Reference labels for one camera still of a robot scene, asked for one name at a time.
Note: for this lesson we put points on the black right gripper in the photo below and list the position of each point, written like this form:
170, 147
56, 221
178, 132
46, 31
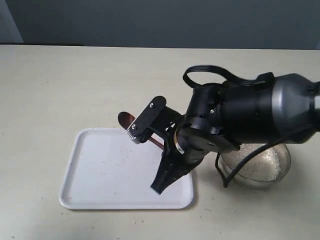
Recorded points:
189, 137

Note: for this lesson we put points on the dark red wooden spoon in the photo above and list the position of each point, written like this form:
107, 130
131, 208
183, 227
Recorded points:
125, 119

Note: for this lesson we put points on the white rice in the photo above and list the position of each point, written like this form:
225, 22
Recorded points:
267, 166

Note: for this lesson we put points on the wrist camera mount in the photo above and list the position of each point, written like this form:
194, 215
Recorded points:
140, 127

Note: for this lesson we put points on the steel bowl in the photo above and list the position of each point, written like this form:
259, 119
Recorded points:
249, 183

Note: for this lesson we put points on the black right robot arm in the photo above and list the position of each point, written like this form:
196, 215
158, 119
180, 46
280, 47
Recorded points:
275, 110

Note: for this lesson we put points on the white plastic tray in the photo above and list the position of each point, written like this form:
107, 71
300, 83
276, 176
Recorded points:
107, 171

